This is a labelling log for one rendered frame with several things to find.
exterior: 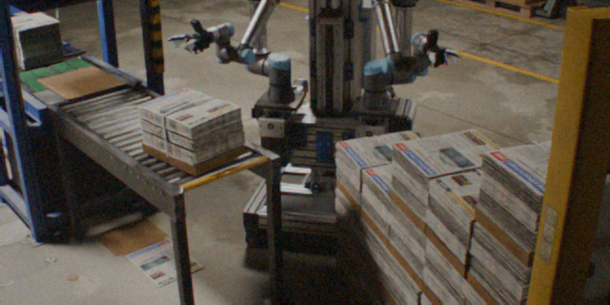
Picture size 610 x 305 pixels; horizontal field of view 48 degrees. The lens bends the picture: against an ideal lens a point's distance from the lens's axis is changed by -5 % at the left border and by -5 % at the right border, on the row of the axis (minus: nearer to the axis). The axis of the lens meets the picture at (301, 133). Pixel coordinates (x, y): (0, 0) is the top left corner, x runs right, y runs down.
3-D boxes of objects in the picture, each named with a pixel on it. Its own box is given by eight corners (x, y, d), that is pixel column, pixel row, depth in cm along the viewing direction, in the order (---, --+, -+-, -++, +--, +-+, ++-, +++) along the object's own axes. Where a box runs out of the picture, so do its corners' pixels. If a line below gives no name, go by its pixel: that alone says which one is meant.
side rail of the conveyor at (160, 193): (186, 217, 292) (183, 192, 288) (174, 222, 289) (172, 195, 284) (58, 124, 386) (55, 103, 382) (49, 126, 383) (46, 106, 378)
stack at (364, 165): (403, 276, 368) (412, 129, 334) (527, 432, 266) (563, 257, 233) (333, 292, 357) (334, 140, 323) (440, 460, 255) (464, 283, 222)
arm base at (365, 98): (362, 98, 374) (362, 81, 370) (391, 101, 371) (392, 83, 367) (357, 110, 361) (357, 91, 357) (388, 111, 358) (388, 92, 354)
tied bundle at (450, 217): (516, 216, 258) (522, 160, 249) (561, 257, 233) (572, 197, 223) (423, 235, 249) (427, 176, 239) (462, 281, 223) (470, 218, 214)
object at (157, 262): (204, 268, 378) (204, 266, 378) (158, 288, 362) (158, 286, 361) (168, 239, 404) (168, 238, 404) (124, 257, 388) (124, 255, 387)
